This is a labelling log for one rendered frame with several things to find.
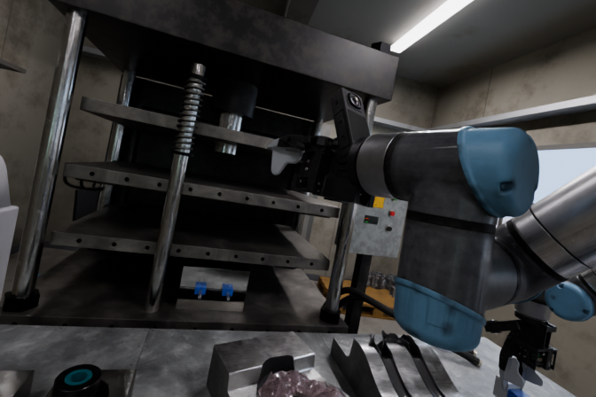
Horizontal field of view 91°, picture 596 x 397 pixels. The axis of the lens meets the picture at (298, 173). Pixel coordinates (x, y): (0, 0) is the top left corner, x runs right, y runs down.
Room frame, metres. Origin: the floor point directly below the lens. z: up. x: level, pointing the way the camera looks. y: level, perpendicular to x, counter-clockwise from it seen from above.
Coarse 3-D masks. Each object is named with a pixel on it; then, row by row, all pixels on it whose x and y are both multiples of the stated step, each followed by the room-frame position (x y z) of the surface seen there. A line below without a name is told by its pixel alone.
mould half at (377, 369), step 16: (336, 352) 1.00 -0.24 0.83; (352, 352) 0.91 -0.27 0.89; (368, 352) 0.86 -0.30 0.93; (400, 352) 0.89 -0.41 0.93; (432, 352) 0.93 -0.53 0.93; (352, 368) 0.90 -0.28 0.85; (368, 368) 0.83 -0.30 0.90; (384, 368) 0.83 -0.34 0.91; (400, 368) 0.85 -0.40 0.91; (416, 368) 0.86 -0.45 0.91; (432, 368) 0.88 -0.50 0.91; (352, 384) 0.88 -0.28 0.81; (368, 384) 0.81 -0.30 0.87; (384, 384) 0.79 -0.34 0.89; (416, 384) 0.82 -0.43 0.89; (448, 384) 0.85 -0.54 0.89
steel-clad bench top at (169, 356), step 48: (0, 336) 0.82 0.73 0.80; (48, 336) 0.86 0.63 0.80; (96, 336) 0.90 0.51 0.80; (144, 336) 0.94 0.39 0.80; (192, 336) 0.99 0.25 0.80; (240, 336) 1.04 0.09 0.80; (336, 336) 1.17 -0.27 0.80; (48, 384) 0.70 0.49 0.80; (144, 384) 0.75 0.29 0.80; (192, 384) 0.78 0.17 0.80; (336, 384) 0.89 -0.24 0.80; (480, 384) 1.03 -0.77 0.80; (528, 384) 1.09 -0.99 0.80
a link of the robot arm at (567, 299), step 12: (576, 276) 0.62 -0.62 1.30; (588, 276) 0.60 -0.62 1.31; (552, 288) 0.62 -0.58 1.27; (564, 288) 0.60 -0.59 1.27; (576, 288) 0.59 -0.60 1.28; (588, 288) 0.59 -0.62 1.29; (552, 300) 0.62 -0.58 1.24; (564, 300) 0.60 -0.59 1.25; (576, 300) 0.59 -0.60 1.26; (588, 300) 0.58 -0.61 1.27; (564, 312) 0.60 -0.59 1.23; (576, 312) 0.58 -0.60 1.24; (588, 312) 0.58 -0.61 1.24
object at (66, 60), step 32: (64, 32) 0.97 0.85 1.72; (64, 64) 0.97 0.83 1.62; (64, 96) 0.98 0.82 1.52; (128, 96) 1.63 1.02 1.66; (64, 128) 1.00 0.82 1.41; (320, 128) 1.97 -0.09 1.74; (32, 192) 0.97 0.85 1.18; (32, 224) 0.97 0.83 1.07; (352, 224) 1.31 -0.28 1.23; (32, 256) 0.98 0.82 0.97; (32, 288) 1.00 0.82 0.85
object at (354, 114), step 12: (336, 96) 0.41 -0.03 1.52; (348, 96) 0.41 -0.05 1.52; (336, 108) 0.41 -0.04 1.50; (348, 108) 0.40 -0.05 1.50; (360, 108) 0.41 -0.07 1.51; (336, 120) 0.40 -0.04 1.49; (348, 120) 0.39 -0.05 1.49; (360, 120) 0.41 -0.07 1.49; (336, 132) 0.40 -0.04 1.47; (348, 132) 0.38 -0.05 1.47; (360, 132) 0.39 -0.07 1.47; (348, 144) 0.37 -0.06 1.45
